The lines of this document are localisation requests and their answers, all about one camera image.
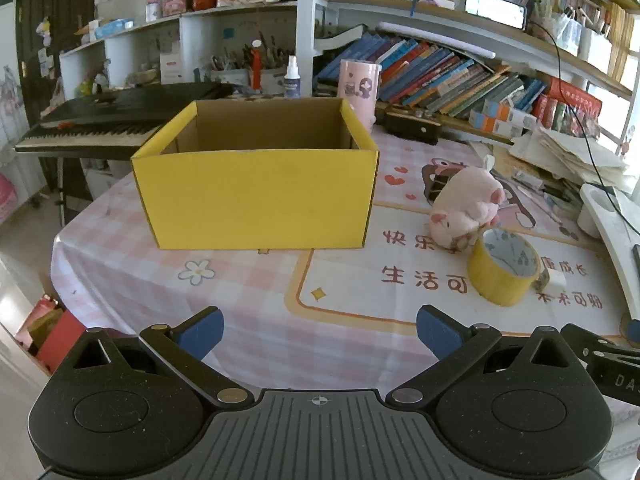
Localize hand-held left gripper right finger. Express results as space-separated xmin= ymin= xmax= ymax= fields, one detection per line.
xmin=386 ymin=304 xmax=587 ymax=407

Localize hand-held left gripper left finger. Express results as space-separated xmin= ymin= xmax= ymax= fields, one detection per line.
xmin=74 ymin=306 xmax=253 ymax=409

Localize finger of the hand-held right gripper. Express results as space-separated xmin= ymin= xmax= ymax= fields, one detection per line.
xmin=561 ymin=323 xmax=640 ymax=361
xmin=622 ymin=312 xmax=640 ymax=347

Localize pink plush pig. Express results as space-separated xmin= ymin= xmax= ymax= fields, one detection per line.
xmin=429 ymin=156 xmax=506 ymax=252

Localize yellow cardboard box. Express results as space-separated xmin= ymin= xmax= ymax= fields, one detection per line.
xmin=130 ymin=98 xmax=379 ymax=251

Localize pink cloth-covered desktop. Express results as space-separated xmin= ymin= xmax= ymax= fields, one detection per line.
xmin=50 ymin=125 xmax=640 ymax=393

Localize small white block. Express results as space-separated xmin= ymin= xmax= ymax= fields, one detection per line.
xmin=537 ymin=267 xmax=568 ymax=293

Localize yellow tape roll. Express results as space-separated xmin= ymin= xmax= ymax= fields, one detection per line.
xmin=467 ymin=228 xmax=542 ymax=307

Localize white desk lamp base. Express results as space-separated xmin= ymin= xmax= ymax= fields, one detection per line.
xmin=577 ymin=182 xmax=640 ymax=321

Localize red boxes on floor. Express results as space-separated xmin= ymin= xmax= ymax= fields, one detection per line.
xmin=15 ymin=295 xmax=88 ymax=373

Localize stack of loose papers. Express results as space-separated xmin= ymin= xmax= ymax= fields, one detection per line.
xmin=510 ymin=125 xmax=640 ymax=191

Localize keyboard stand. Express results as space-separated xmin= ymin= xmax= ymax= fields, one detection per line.
xmin=54 ymin=157 xmax=69 ymax=226

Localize dark wooden box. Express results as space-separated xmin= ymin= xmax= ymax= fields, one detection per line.
xmin=382 ymin=105 xmax=443 ymax=146

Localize orange and white carton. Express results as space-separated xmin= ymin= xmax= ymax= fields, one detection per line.
xmin=482 ymin=99 xmax=538 ymax=128
xmin=469 ymin=110 xmax=523 ymax=137

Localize black keyboard piano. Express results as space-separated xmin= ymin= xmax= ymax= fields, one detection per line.
xmin=14 ymin=82 xmax=233 ymax=161

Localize thick red book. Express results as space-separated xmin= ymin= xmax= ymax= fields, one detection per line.
xmin=532 ymin=77 xmax=603 ymax=136

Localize pink cartoon cylinder container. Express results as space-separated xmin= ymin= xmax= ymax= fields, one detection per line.
xmin=337 ymin=59 xmax=382 ymax=131

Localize row of colourful books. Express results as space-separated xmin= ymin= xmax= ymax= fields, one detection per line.
xmin=315 ymin=32 xmax=548 ymax=118

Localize white spray bottle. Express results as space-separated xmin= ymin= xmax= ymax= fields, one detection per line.
xmin=284 ymin=55 xmax=302 ymax=99

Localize white box with red label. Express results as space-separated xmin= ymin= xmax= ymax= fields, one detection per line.
xmin=160 ymin=52 xmax=182 ymax=83

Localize pen holder with brushes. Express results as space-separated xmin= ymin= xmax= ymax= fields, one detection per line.
xmin=210 ymin=35 xmax=286 ymax=93

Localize white light bar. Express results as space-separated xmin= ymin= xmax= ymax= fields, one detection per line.
xmin=377 ymin=21 xmax=496 ymax=58

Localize white plastic bags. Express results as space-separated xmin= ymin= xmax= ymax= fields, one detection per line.
xmin=555 ymin=7 xmax=613 ymax=68

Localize blue tissue pack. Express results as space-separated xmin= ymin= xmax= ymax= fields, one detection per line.
xmin=90 ymin=19 xmax=135 ymax=41

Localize black-framed bright screen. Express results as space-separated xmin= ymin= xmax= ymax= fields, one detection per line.
xmin=465 ymin=0 xmax=528 ymax=31

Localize white bookshelf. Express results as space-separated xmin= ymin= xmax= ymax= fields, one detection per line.
xmin=60 ymin=0 xmax=640 ymax=128

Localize dark wooden door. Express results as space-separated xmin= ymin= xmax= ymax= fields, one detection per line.
xmin=15 ymin=0 xmax=98 ymax=126

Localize black cable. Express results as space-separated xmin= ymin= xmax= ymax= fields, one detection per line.
xmin=530 ymin=5 xmax=640 ymax=233

